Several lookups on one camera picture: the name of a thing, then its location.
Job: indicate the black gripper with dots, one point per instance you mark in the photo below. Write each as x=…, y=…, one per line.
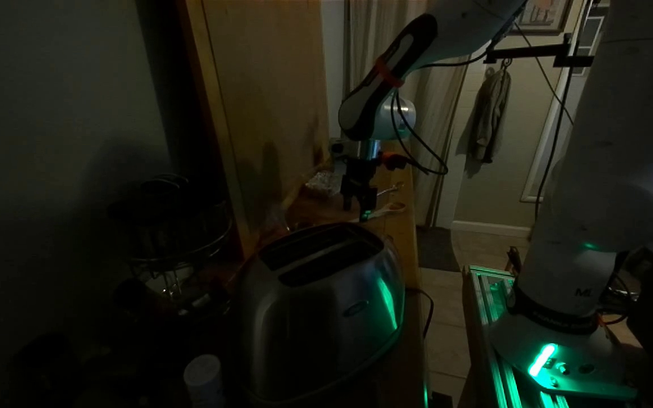
x=360, y=173

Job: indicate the metal robot base stand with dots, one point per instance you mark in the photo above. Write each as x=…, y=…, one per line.
x=562, y=364

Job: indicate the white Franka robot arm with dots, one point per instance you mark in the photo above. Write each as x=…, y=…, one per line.
x=614, y=173

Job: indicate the metal spoon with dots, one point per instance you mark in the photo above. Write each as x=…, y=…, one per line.
x=389, y=192

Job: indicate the white patterned plastic packet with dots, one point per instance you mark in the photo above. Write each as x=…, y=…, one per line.
x=322, y=184

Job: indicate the beige curtain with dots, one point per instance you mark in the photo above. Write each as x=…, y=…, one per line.
x=430, y=201

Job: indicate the silver toaster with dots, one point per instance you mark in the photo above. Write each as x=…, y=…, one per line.
x=319, y=308

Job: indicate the hanging grey cloth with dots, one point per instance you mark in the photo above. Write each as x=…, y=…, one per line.
x=489, y=121

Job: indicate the white bottle cap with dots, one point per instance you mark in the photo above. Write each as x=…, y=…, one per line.
x=206, y=381

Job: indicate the white rail edge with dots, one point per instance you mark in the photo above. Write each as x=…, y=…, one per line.
x=266, y=99

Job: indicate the black wall bracket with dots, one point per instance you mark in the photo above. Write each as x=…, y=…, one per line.
x=527, y=56

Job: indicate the framed wall picture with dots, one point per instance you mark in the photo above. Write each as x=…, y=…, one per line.
x=546, y=15

